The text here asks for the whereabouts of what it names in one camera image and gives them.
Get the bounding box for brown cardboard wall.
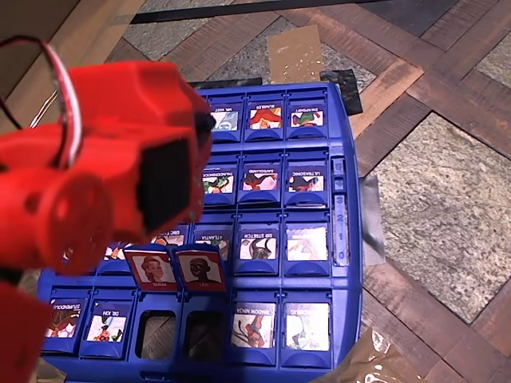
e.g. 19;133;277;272
0;0;83;101

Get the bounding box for blue cartridge with orange label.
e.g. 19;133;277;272
244;93;285;143

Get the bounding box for crinkled clear tape sheet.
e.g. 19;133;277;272
311;326;428;383

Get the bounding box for long beige packing tape strip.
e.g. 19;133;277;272
0;0;147;132

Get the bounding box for red character tile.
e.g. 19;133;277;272
122;247;180;293
172;245;229;294

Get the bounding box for blue cartridge with white label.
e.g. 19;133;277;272
207;95;244;144

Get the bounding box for red and black wire bundle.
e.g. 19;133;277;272
0;34;85;171

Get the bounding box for black tape patch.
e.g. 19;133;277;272
187;77;263;92
319;68;364;116

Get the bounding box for long thin black tape strip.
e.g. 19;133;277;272
129;0;404;26

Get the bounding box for brown clear tape patch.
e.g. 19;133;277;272
266;24;325;85

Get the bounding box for blue plastic game board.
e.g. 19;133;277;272
38;81;364;383

